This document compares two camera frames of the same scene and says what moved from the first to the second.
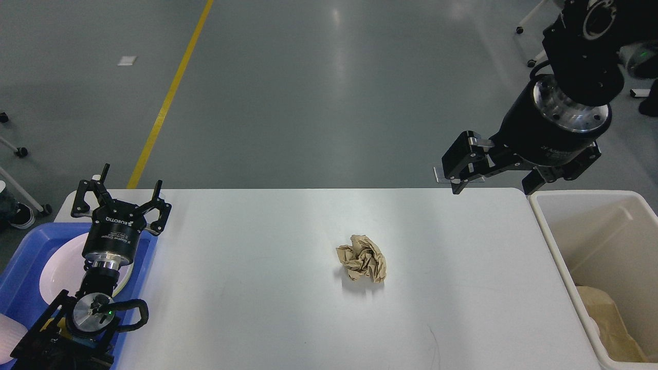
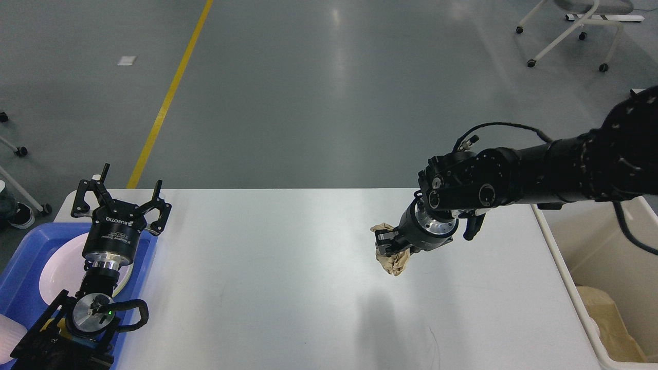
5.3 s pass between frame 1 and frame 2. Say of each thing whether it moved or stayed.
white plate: stayed
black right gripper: moved
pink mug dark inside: stayed
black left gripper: stayed
